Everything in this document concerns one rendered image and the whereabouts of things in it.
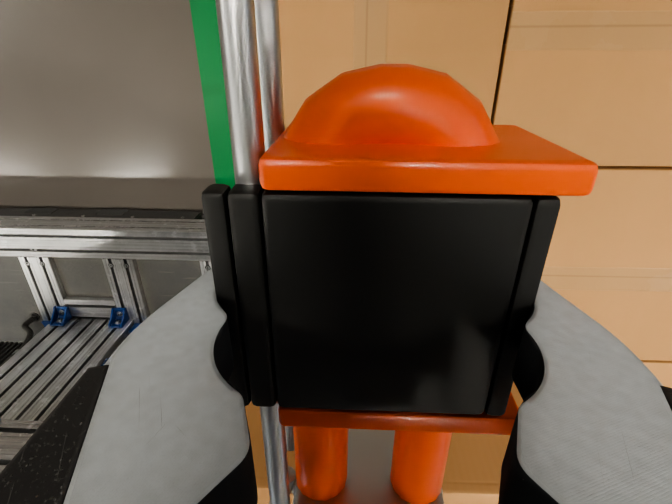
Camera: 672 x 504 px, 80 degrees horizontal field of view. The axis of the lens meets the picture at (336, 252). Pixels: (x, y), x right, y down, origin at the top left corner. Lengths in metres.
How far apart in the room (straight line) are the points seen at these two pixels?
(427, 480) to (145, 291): 1.22
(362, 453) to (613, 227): 0.71
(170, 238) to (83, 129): 0.45
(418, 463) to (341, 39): 0.59
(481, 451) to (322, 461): 0.33
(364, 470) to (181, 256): 1.06
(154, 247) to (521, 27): 0.99
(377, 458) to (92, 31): 1.33
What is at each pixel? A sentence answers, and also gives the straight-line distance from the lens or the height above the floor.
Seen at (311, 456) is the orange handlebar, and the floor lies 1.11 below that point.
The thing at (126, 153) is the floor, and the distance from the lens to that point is 1.43.
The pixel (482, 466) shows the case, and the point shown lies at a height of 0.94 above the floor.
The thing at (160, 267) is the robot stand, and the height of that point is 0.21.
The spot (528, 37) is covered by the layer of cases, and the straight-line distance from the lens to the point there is 0.71.
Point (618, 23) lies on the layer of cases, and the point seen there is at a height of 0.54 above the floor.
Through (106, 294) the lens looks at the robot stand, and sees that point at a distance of 1.42.
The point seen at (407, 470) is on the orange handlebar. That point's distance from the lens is 0.18.
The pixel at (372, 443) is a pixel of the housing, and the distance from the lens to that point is 0.21.
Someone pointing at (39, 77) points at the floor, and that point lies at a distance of 1.51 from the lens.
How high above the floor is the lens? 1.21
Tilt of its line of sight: 63 degrees down
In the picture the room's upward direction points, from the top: 174 degrees counter-clockwise
